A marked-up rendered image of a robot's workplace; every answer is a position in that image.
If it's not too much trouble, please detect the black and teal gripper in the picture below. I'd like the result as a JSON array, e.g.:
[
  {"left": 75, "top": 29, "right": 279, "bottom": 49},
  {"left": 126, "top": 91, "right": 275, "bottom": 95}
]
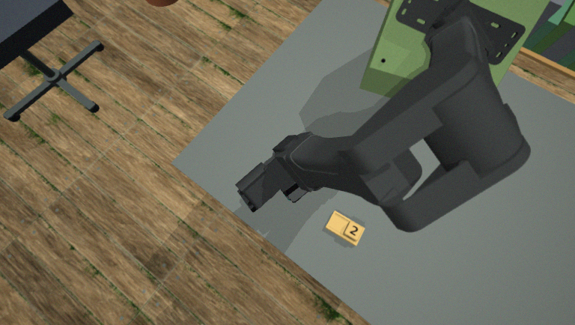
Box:
[{"left": 285, "top": 188, "right": 308, "bottom": 203}]

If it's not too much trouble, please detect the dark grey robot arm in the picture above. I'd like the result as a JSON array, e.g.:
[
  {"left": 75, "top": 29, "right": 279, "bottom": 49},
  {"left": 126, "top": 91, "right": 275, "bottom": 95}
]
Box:
[{"left": 235, "top": 0, "right": 531, "bottom": 232}]

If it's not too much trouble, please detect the tan wooden tray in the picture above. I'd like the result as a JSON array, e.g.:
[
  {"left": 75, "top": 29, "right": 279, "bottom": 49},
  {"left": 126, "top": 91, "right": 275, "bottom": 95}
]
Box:
[{"left": 325, "top": 211, "right": 365, "bottom": 246}]

